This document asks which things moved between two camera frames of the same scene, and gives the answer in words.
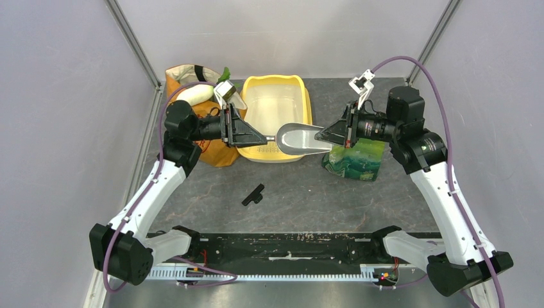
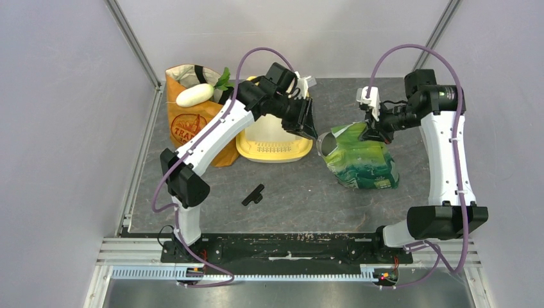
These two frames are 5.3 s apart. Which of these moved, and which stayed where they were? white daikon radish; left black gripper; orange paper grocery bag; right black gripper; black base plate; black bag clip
Moved: left black gripper; right black gripper
Stayed: black bag clip; white daikon radish; orange paper grocery bag; black base plate
